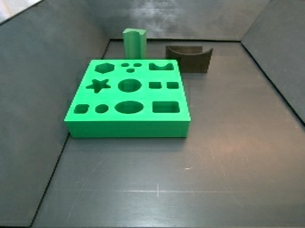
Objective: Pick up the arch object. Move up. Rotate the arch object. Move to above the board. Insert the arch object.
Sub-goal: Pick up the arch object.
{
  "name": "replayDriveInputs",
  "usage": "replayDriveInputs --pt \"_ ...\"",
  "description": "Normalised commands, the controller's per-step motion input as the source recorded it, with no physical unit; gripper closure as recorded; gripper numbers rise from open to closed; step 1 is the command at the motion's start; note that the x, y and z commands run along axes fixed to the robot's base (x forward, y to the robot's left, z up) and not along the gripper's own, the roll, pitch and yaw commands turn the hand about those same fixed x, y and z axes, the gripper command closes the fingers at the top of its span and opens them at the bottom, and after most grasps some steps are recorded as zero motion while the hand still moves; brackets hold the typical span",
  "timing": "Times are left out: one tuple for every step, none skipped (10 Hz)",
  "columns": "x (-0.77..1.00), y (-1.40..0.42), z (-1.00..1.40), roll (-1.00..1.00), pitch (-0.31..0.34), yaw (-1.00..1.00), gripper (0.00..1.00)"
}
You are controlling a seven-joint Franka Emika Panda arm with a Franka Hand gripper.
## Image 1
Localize green arch block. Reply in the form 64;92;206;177
123;28;147;60

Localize green shape sorter board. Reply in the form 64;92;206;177
64;60;191;138

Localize black arch holder bracket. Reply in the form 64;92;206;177
166;45;212;73

